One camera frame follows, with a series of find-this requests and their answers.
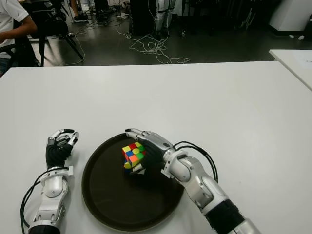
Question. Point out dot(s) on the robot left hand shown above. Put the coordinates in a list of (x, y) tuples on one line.
[(54, 153)]

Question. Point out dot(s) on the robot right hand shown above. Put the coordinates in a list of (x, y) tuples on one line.
[(156, 143)]

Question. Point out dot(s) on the multicoloured Rubik's cube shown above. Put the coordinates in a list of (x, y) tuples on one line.
[(132, 152)]

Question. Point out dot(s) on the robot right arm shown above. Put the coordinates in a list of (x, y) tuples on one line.
[(195, 180)]

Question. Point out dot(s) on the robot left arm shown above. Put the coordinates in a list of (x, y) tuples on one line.
[(52, 185)]

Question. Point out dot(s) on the dark brown round plate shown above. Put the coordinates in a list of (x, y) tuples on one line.
[(109, 200)]

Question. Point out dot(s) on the black office chair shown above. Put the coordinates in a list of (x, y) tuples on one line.
[(26, 51)]

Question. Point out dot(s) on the silver humanoid robot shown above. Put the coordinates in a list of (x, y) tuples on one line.
[(161, 19)]

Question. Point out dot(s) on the black folding chair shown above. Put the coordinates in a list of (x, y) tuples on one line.
[(48, 26)]

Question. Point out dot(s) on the black cabinet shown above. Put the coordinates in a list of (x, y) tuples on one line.
[(142, 17)]

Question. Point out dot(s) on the white power strip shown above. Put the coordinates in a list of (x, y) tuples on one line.
[(122, 15)]

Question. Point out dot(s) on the black sneaker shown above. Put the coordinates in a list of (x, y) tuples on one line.
[(80, 18)]

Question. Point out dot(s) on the person in white shirt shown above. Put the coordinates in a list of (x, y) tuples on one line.
[(9, 14)]

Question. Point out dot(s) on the white side table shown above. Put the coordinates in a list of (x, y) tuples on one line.
[(297, 63)]

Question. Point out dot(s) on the small white floor object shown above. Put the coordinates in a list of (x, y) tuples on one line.
[(301, 37)]

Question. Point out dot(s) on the white cabinet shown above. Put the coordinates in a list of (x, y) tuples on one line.
[(292, 14)]

